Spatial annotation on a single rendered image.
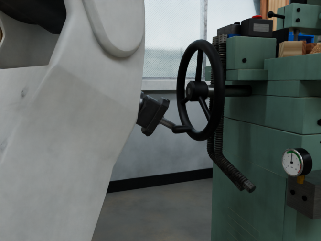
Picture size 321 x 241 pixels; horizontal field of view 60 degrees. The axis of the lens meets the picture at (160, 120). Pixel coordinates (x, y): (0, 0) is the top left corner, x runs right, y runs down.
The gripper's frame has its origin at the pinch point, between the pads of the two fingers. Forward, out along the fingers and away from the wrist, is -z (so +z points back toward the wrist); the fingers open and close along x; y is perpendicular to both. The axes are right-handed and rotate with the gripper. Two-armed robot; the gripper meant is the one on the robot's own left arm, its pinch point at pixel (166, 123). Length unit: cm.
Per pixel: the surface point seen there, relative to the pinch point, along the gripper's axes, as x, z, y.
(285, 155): 10.7, -18.6, -26.7
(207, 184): -44, -101, 115
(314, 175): 10.2, -27.5, -28.2
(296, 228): -3.4, -34.3, -27.1
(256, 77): 24.4, -12.0, -8.6
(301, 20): 47, -19, 1
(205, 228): -50, -73, 49
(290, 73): 28.3, -14.7, -16.3
